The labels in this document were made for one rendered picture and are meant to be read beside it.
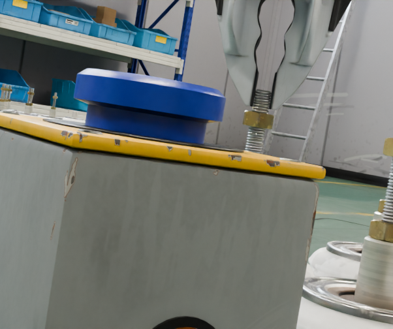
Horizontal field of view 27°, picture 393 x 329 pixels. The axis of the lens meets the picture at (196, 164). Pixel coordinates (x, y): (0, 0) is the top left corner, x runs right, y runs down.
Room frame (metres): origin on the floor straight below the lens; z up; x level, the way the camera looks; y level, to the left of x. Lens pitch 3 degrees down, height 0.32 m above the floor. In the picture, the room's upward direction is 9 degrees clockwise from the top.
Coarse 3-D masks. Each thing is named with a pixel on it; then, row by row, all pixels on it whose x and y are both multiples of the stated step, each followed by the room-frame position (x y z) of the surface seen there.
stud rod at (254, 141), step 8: (256, 96) 0.47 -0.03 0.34; (264, 96) 0.47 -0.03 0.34; (256, 104) 0.47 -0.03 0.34; (264, 104) 0.47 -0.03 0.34; (264, 112) 0.47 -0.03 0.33; (256, 128) 0.47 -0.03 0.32; (248, 136) 0.47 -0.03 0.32; (256, 136) 0.47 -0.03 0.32; (248, 144) 0.47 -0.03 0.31; (256, 144) 0.47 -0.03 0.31; (256, 152) 0.47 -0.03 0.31
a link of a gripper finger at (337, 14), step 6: (336, 0) 0.47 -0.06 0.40; (342, 0) 0.47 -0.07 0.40; (348, 0) 0.47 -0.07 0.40; (336, 6) 0.47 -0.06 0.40; (342, 6) 0.47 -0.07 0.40; (348, 6) 0.48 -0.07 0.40; (336, 12) 0.47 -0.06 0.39; (342, 12) 0.47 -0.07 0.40; (330, 18) 0.47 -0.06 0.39; (336, 18) 0.47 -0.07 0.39; (330, 24) 0.47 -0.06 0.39; (336, 24) 0.48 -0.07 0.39; (330, 30) 0.47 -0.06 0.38
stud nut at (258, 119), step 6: (246, 114) 0.47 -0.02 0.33; (252, 114) 0.47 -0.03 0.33; (258, 114) 0.46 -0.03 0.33; (264, 114) 0.46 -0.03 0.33; (270, 114) 0.47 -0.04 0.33; (246, 120) 0.47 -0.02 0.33; (252, 120) 0.47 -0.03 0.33; (258, 120) 0.46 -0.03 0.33; (264, 120) 0.46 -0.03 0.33; (270, 120) 0.47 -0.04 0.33; (258, 126) 0.46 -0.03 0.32; (264, 126) 0.47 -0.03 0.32; (270, 126) 0.47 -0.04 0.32
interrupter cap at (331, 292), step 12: (324, 276) 0.40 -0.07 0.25; (312, 288) 0.37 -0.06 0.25; (324, 288) 0.37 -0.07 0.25; (336, 288) 0.39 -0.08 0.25; (348, 288) 0.39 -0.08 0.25; (312, 300) 0.35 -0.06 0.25; (324, 300) 0.35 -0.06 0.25; (336, 300) 0.35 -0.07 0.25; (348, 300) 0.35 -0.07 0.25; (348, 312) 0.34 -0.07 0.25; (360, 312) 0.34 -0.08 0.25; (372, 312) 0.34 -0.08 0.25; (384, 312) 0.34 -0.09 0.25
